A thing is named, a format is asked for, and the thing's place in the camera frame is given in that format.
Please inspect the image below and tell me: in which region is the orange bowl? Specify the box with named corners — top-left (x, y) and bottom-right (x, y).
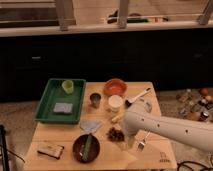
top-left (103, 78), bottom-right (127, 96)

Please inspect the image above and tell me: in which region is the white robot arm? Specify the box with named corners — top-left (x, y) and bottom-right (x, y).
top-left (121, 103), bottom-right (213, 154)

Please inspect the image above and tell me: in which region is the white round container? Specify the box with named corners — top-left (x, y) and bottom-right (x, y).
top-left (108, 95), bottom-right (123, 112)

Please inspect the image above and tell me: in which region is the small wooden block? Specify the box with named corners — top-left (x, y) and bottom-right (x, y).
top-left (37, 141), bottom-right (64, 159)

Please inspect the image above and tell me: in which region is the silver fork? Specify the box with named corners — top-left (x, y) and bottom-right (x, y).
top-left (138, 132), bottom-right (150, 150)

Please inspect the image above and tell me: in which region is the green cucumber stick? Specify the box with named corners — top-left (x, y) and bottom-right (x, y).
top-left (82, 134), bottom-right (92, 162)

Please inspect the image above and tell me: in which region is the black cable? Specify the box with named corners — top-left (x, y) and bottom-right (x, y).
top-left (176, 160), bottom-right (213, 171)

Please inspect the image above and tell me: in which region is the wooden railing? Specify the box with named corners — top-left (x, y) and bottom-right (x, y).
top-left (0, 0), bottom-right (213, 37)

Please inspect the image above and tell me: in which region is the black stand at left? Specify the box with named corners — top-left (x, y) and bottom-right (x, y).
top-left (0, 125), bottom-right (10, 171)

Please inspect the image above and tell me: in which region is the dark brown plate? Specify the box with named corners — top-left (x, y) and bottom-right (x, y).
top-left (72, 134), bottom-right (100, 163)

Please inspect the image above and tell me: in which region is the bunch of dark grapes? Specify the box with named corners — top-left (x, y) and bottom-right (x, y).
top-left (107, 127), bottom-right (124, 142)

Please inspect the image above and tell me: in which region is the grey folded cloth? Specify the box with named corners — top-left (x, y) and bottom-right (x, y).
top-left (80, 120), bottom-right (102, 134)

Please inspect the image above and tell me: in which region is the green plastic tray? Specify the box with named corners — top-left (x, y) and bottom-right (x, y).
top-left (35, 78), bottom-right (86, 124)

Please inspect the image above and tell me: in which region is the small metal cup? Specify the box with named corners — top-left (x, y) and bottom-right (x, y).
top-left (90, 93), bottom-right (101, 108)

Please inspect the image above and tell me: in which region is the light green plastic cup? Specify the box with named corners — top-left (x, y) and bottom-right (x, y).
top-left (62, 80), bottom-right (74, 94)

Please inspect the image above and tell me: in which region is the grey sponge block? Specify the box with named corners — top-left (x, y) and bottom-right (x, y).
top-left (53, 103), bottom-right (73, 114)

